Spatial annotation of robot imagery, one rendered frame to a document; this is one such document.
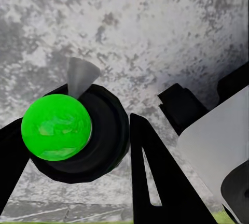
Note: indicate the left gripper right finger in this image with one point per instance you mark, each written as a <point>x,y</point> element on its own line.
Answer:
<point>181,204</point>

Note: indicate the insectifuge atomizer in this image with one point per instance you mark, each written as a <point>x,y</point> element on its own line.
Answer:
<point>78,132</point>

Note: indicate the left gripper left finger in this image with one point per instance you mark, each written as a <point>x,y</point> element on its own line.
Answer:
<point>14,157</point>

